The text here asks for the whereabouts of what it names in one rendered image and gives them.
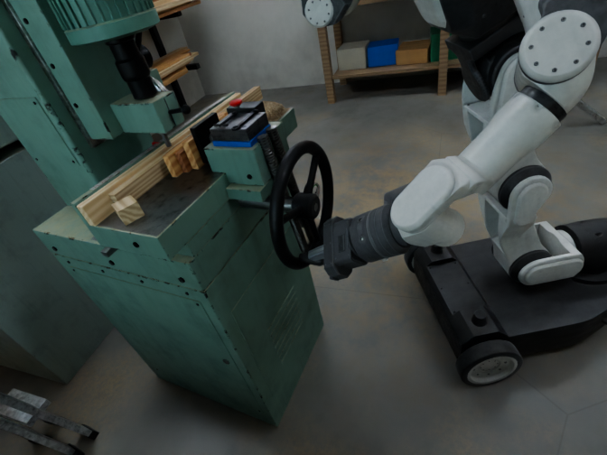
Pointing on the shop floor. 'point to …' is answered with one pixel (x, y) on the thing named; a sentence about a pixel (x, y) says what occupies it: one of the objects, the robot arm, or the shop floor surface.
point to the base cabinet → (219, 324)
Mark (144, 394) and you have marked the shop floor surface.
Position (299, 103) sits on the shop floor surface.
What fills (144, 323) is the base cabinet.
